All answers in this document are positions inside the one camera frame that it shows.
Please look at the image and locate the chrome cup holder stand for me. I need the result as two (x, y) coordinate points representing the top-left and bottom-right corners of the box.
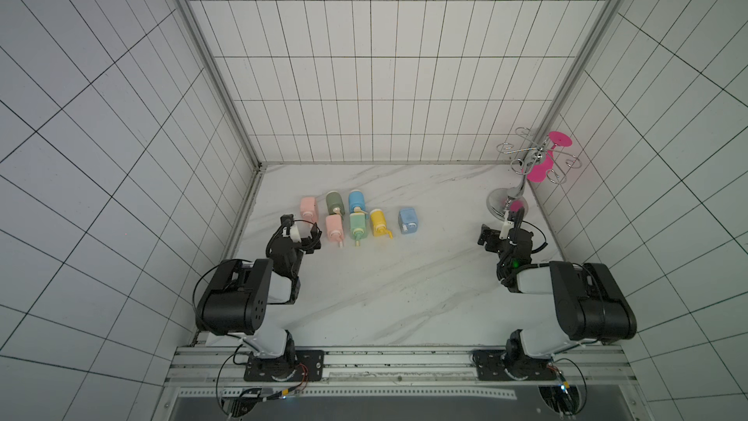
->
(486, 126), (584, 224)

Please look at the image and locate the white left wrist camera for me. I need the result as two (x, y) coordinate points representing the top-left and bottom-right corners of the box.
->
(280, 214), (301, 244)

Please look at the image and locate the yellow pencil sharpener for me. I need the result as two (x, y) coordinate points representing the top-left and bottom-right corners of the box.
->
(369, 209), (393, 238)

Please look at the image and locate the magenta plastic goblet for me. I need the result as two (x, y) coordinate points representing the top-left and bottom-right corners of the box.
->
(527, 131), (573, 183)

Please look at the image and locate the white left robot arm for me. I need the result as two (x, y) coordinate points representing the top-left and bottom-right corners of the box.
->
(192, 214), (321, 368)

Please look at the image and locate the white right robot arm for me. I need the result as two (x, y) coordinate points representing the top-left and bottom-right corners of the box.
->
(477, 208), (637, 368)

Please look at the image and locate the mint green pencil sharpener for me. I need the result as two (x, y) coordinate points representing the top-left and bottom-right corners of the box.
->
(349, 212), (368, 247)

